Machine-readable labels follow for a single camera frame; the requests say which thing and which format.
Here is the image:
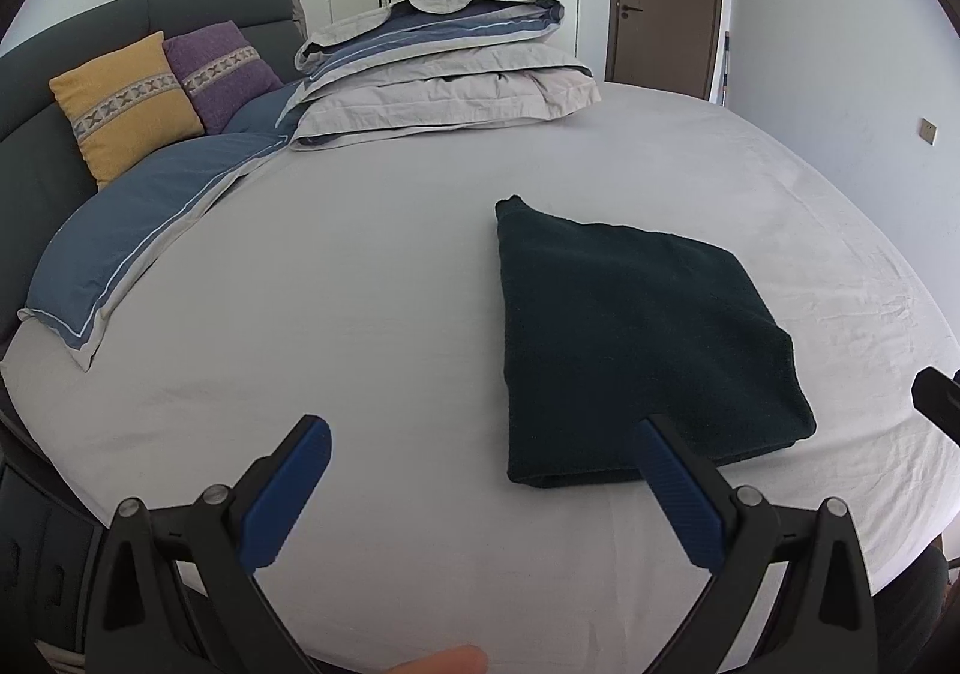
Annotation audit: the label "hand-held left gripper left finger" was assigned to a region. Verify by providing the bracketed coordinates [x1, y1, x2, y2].
[88, 414, 333, 674]

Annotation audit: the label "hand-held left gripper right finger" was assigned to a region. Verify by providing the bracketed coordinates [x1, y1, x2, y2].
[634, 414, 878, 674]

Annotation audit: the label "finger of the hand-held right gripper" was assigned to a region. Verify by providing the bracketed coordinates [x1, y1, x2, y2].
[911, 366, 960, 448]

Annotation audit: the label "dark green fleece garment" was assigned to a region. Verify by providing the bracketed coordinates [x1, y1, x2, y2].
[495, 195, 817, 490]

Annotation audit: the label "person's left hand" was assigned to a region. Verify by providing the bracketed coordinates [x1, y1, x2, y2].
[388, 644, 491, 674]

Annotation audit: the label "person's dark trousers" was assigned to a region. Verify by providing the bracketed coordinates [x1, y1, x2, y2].
[870, 543, 953, 674]

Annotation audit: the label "bed with white sheet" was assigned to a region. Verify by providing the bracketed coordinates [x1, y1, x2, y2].
[0, 77, 960, 674]

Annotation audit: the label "dark nightstand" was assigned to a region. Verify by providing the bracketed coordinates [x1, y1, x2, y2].
[0, 456, 104, 654]

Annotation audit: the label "blue pillow with grey border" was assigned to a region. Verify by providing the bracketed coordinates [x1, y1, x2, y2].
[16, 81, 305, 373]

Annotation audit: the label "yellow patterned cushion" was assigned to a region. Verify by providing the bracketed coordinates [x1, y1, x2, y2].
[49, 31, 206, 192]

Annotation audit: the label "purple patterned cushion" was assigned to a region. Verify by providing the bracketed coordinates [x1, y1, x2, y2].
[162, 20, 285, 136]

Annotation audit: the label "dark grey upholstered headboard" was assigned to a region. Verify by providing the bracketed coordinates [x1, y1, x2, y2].
[0, 0, 310, 345]

